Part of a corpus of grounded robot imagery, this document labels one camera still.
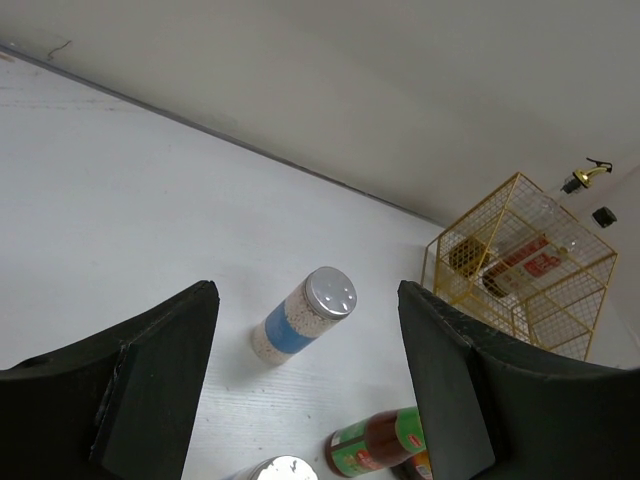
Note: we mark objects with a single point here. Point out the blue label shaker jar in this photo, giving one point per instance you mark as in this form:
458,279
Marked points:
284,467
323,299

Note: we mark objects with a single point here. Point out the red lid dark sauce jar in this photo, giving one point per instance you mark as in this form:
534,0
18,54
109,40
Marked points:
417,467

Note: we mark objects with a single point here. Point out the red label vinegar bottle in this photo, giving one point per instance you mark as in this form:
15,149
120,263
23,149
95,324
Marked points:
540,246

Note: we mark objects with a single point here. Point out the far blue label shaker jar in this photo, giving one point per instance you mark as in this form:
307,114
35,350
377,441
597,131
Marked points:
323,299

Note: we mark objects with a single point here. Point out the yellow wire basket rack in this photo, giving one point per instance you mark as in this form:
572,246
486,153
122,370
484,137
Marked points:
561,318

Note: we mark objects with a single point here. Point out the near blue label shaker jar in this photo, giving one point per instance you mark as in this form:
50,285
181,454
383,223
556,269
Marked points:
284,467

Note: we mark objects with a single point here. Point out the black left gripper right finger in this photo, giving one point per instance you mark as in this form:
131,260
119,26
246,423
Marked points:
495,407

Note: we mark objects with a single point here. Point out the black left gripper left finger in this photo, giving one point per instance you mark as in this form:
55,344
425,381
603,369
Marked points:
120,404

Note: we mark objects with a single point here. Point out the green label sauce bottle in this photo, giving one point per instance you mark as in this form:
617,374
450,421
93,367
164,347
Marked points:
381,441

